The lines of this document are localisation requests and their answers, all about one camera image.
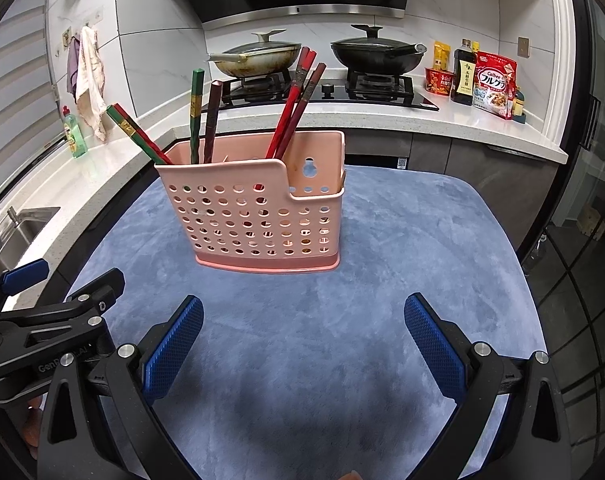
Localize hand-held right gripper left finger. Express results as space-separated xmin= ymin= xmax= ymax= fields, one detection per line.
xmin=35 ymin=294 xmax=204 ymax=480

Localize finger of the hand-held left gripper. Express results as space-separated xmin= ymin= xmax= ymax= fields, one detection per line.
xmin=62 ymin=267 xmax=126 ymax=328
xmin=0 ymin=258 xmax=50 ymax=311

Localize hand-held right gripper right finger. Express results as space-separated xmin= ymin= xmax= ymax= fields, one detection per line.
xmin=404 ymin=292 xmax=573 ymax=480

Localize pink perforated utensil holder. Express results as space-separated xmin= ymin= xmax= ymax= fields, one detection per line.
xmin=154 ymin=131 xmax=347 ymax=275

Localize bright red chopstick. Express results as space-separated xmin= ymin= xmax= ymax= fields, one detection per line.
xmin=113 ymin=104 xmax=174 ymax=165
xmin=265 ymin=46 xmax=311 ymax=159
xmin=270 ymin=49 xmax=318 ymax=159

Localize green and red chopsticks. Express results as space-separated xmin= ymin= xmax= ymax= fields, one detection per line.
xmin=106 ymin=105 xmax=169 ymax=166

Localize dark brown chopstick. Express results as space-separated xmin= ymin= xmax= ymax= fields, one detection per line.
xmin=204 ymin=81 xmax=224 ymax=164

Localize green chopstick with gold band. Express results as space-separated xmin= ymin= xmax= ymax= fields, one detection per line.
xmin=190 ymin=69 xmax=205 ymax=165

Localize steel kitchen sink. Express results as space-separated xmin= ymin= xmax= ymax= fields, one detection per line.
xmin=0 ymin=206 xmax=62 ymax=273

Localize blue plush mat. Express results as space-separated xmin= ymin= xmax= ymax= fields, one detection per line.
xmin=65 ymin=165 xmax=548 ymax=480

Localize green dish soap bottle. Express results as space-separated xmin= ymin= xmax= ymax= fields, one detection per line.
xmin=62 ymin=105 xmax=88 ymax=159

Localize grey lower cabinet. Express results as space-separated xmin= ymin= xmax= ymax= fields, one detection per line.
xmin=410 ymin=132 xmax=563 ymax=256

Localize white window blinds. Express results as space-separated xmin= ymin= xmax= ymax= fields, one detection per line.
xmin=0 ymin=0 xmax=63 ymax=201

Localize black built-in appliance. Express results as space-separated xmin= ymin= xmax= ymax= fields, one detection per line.
xmin=345 ymin=132 xmax=413 ymax=171

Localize white hanging dish cloth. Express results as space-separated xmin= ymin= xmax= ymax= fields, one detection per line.
xmin=75 ymin=25 xmax=108 ymax=142

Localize purple hanging cloth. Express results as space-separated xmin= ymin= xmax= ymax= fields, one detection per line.
xmin=65 ymin=35 xmax=83 ymax=103

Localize dark glass door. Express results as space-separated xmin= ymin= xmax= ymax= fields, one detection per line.
xmin=517 ymin=0 xmax=605 ymax=480

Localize black glass gas stove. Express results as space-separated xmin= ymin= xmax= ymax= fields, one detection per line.
xmin=217 ymin=71 xmax=441 ymax=112

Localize red instant noodle cup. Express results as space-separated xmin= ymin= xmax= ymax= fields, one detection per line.
xmin=423 ymin=66 xmax=456 ymax=98

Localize dark soy sauce bottle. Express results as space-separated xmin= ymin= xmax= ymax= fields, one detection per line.
xmin=450 ymin=38 xmax=478 ymax=107

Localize red cereal bag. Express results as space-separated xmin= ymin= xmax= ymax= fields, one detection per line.
xmin=471 ymin=51 xmax=518 ymax=121

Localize beige frying pan with lid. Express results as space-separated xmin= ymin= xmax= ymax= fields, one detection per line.
xmin=206 ymin=29 xmax=303 ymax=78

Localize yellow snack packet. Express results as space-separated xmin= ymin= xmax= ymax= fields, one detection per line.
xmin=433 ymin=41 xmax=454 ymax=72

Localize black wok with lid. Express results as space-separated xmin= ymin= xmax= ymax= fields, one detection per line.
xmin=330 ymin=25 xmax=427 ymax=75

